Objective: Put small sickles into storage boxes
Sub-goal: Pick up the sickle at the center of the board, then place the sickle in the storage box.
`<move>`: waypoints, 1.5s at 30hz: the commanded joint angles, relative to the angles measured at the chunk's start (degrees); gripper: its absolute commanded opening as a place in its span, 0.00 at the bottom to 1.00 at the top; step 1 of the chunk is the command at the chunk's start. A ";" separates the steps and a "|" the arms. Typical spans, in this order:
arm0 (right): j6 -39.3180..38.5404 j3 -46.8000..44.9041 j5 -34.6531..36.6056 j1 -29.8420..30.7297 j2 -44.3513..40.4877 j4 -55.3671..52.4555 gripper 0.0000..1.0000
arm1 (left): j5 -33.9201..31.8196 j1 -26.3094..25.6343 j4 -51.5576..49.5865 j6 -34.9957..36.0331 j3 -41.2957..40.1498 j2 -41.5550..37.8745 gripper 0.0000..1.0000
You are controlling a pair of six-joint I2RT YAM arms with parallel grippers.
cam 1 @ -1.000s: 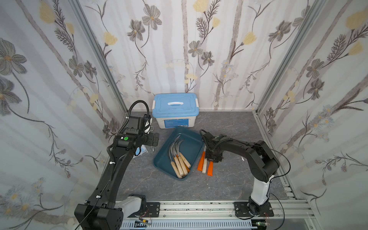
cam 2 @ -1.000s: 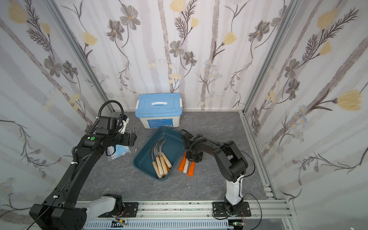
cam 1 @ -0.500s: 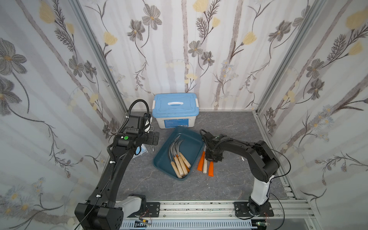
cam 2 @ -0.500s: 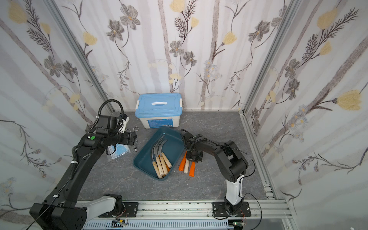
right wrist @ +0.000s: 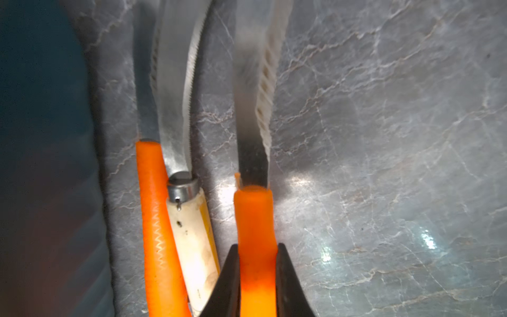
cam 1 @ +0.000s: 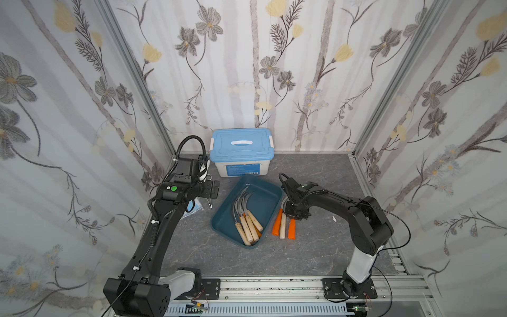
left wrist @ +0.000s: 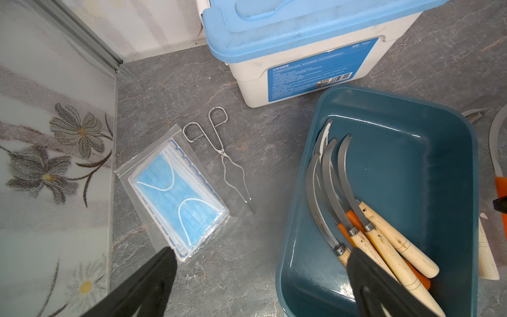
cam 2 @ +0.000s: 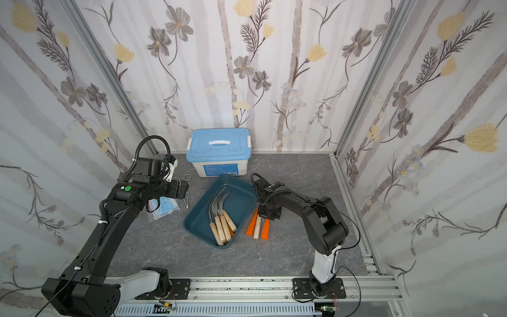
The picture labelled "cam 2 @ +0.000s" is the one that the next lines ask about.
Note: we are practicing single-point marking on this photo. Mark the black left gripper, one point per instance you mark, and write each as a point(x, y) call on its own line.
point(181, 189)

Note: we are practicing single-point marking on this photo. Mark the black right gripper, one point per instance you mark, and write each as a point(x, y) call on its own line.
point(269, 210)

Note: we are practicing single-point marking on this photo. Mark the wooden handle sickle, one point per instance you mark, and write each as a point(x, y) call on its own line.
point(225, 228)
point(213, 226)
point(257, 228)
point(220, 237)
point(224, 195)

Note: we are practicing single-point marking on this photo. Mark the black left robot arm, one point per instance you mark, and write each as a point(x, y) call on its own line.
point(81, 289)

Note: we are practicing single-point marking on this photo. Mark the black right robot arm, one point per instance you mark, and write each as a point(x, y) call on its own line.
point(323, 223)

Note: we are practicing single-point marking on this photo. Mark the bagged blue face masks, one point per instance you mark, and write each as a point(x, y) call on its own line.
point(162, 207)

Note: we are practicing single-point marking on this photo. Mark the teal plastic tray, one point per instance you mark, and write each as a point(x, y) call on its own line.
point(238, 205)

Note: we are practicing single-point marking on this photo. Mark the white box with blue lid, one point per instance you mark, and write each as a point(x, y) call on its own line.
point(214, 152)

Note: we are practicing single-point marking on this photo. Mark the metal wire tongs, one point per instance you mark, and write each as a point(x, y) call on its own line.
point(185, 186)

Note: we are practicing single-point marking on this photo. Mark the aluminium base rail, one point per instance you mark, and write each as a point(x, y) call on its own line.
point(270, 296)

